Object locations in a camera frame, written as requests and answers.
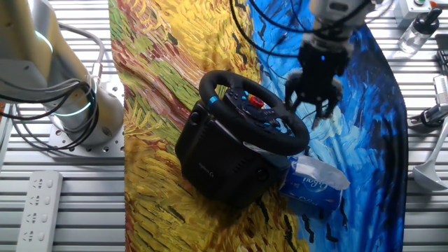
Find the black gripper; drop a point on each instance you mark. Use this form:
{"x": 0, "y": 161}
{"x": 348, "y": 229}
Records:
{"x": 320, "y": 78}

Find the black steering wheel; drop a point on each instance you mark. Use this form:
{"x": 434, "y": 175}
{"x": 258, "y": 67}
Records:
{"x": 213, "y": 80}

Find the painted wheatfield cloth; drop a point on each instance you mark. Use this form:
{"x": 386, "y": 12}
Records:
{"x": 350, "y": 168}

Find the blue tissue pack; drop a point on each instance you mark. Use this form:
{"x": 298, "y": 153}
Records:
{"x": 311, "y": 192}

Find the clear spray bottle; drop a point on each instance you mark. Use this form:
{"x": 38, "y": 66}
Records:
{"x": 414, "y": 36}

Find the white button box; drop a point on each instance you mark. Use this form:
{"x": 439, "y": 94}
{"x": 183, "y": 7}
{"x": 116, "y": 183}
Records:
{"x": 407, "y": 12}

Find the black keyboard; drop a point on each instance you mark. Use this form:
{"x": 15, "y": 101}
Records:
{"x": 444, "y": 63}

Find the white power strip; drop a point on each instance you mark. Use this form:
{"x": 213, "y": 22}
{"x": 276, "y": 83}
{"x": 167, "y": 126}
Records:
{"x": 38, "y": 210}

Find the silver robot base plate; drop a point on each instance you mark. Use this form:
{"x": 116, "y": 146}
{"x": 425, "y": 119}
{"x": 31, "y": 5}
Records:
{"x": 105, "y": 150}

